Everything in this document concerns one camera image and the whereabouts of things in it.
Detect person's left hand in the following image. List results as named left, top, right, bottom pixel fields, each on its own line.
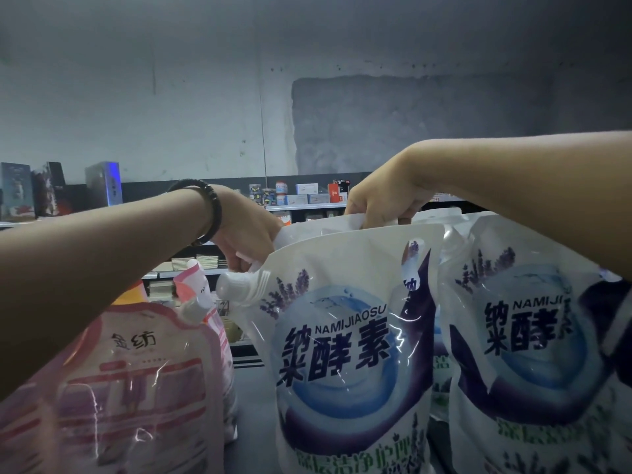
left=210, top=185, right=288, bottom=275

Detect person's right hand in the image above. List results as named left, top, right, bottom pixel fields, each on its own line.
left=346, top=143, right=440, bottom=230

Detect white purple detergent pouches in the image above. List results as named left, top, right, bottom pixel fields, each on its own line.
left=215, top=214, right=448, bottom=474
left=437, top=210, right=632, bottom=474

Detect pink softener pouch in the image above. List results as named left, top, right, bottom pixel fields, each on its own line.
left=0, top=261, right=240, bottom=474

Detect person's left forearm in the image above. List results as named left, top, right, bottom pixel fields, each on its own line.
left=0, top=187, right=213, bottom=401

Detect person's right forearm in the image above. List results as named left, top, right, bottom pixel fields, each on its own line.
left=415, top=131, right=632, bottom=282

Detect dark background shelf unit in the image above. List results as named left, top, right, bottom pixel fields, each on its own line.
left=0, top=171, right=485, bottom=302

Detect row of small toiletry boxes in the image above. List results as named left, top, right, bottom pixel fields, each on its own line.
left=247, top=178, right=352, bottom=206

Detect stacks of folded white packs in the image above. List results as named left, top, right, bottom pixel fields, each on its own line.
left=143, top=251, right=226, bottom=302

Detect row of boxed goods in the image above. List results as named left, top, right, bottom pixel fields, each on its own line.
left=0, top=159, right=124, bottom=223

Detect dark beaded bracelet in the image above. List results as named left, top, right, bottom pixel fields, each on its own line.
left=166, top=178, right=223, bottom=248

